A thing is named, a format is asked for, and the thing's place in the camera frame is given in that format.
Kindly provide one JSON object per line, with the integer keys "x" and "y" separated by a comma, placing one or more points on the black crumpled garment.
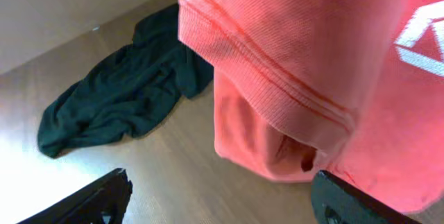
{"x": 129, "y": 92}

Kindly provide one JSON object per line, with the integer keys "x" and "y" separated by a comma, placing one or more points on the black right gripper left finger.
{"x": 105, "y": 200}

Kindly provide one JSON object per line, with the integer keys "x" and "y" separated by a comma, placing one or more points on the red t-shirt white print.
{"x": 354, "y": 87}

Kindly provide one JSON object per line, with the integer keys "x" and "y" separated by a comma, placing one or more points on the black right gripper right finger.
{"x": 335, "y": 201}

